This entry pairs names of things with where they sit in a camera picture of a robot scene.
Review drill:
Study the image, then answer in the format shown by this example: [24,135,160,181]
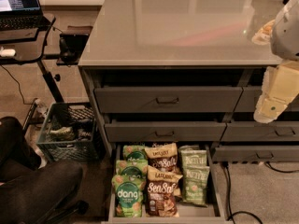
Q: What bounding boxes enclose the green kettle chip bag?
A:
[182,166,210,206]
[178,146,207,168]

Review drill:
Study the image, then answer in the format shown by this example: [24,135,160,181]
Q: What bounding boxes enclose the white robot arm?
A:
[252,0,299,123]

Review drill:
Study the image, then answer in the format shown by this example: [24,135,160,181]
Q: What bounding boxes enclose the grey drawer cabinet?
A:
[79,0,299,161]

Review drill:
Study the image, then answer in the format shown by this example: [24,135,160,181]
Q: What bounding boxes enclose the rear sea salt chip bag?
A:
[145,143,180,174]

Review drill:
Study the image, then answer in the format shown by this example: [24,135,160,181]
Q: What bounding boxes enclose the sea salt chip bag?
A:
[145,143,180,174]
[146,166,182,217]

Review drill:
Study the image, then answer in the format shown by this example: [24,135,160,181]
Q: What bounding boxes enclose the open bottom grey drawer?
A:
[108,143,225,224]

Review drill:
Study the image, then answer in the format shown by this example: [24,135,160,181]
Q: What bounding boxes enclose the front sea salt chip bag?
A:
[146,166,182,217]

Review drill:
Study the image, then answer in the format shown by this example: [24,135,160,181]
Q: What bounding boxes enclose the rear green dang bag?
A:
[122,145,147,161]

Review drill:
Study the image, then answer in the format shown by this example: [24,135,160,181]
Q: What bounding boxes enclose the green dang bag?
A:
[122,145,147,161]
[116,160,148,178]
[111,175,146,217]

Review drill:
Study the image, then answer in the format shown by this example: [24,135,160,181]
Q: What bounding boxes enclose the middle green dang bag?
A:
[116,160,148,178]

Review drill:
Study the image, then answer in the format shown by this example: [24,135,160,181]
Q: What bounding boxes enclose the front green dang bag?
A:
[111,175,146,217]

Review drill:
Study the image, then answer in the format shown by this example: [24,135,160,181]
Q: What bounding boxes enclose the black box on floor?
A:
[57,26,93,65]

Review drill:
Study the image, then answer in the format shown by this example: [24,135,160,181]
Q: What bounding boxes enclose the green plastic crate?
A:
[36,102,98,162]

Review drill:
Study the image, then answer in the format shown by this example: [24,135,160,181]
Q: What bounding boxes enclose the black laptop stand table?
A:
[0,14,64,103]

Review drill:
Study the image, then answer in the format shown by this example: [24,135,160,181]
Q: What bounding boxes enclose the open laptop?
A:
[0,0,50,33]

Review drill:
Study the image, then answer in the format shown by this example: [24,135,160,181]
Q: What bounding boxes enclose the person's dark trouser legs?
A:
[0,117,83,224]

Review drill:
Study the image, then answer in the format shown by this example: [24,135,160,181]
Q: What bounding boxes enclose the white small device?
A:
[0,49,16,57]

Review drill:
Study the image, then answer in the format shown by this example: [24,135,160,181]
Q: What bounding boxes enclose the black power cable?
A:
[221,161,299,224]

